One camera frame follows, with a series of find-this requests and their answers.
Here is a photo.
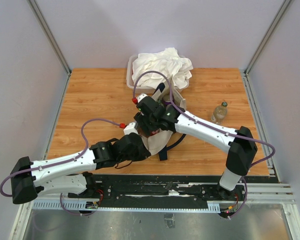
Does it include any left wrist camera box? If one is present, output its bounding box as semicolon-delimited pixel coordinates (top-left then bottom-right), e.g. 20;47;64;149
119;122;139;135

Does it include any clear glass bottle green cap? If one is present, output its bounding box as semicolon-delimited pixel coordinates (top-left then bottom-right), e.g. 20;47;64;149
210;101;228;125

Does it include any white crumpled cloth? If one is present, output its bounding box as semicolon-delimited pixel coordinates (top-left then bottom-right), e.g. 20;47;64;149
132;47;194;91

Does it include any cream canvas tote bag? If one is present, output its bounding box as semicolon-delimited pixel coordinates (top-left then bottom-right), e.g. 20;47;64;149
136;82;187;161

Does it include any white plastic basket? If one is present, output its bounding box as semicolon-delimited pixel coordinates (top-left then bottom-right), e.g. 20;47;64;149
126;54;191;95

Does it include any purple soda can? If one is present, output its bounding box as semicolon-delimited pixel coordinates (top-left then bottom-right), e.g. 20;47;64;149
162;100;171;105

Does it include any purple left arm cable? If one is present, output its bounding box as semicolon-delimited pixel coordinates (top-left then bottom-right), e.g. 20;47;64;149
0;118;123;217

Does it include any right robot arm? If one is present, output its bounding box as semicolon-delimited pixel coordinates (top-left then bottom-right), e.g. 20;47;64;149
132;94;258;200

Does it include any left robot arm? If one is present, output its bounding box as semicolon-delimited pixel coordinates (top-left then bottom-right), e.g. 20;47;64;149
10;133;151;205

